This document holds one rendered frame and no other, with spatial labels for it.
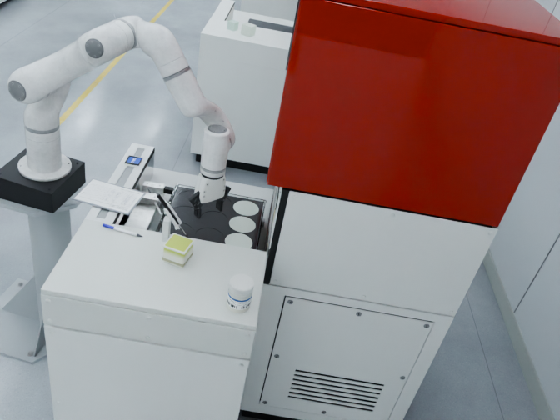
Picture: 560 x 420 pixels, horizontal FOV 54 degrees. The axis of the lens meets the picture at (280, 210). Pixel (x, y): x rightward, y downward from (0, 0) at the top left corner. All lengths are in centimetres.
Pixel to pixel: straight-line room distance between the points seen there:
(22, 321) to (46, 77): 136
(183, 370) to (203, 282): 28
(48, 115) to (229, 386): 113
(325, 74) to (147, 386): 111
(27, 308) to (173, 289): 134
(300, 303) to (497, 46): 106
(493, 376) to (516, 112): 183
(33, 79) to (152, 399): 111
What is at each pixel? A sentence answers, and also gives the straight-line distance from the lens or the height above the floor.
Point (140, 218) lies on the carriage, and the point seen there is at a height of 88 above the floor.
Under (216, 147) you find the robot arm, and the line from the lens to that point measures 175.
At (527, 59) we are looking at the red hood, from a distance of 162.
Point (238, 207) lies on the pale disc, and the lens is 216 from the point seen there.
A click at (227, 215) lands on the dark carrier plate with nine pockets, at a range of 211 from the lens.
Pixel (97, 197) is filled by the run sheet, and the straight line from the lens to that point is 204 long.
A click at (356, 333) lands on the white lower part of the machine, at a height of 65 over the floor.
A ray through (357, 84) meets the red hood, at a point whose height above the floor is 160.
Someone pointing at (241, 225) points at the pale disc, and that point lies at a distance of 207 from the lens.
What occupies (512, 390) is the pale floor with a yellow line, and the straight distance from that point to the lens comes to 319.
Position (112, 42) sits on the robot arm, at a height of 154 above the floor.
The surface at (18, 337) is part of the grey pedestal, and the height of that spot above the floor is 1.
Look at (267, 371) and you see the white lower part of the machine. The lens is 233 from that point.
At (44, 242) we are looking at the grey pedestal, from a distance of 243.
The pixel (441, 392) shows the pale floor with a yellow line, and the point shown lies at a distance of 298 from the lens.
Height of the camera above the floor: 214
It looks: 35 degrees down
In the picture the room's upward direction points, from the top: 12 degrees clockwise
